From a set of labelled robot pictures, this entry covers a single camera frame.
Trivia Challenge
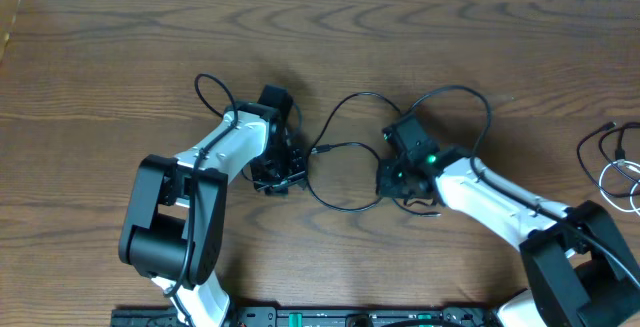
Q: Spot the white USB cable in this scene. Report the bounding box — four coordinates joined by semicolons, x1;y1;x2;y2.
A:
597;159;640;217

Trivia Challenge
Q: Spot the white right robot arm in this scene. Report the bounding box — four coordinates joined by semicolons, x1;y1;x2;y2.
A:
376;114;639;327

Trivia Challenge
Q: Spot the black left camera cable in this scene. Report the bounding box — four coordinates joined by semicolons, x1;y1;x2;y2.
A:
162;72;240;327

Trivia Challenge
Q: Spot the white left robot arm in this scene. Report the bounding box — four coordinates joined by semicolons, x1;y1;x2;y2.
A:
118;85;306;326

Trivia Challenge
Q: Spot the black camera cable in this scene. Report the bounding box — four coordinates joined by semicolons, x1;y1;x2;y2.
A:
162;72;240;327
407;84;640;288

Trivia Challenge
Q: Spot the black right camera cable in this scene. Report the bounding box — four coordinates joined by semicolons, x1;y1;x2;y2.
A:
407;84;640;288

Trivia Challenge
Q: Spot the black audio jack cable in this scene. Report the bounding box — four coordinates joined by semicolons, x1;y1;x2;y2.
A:
303;91;442;218

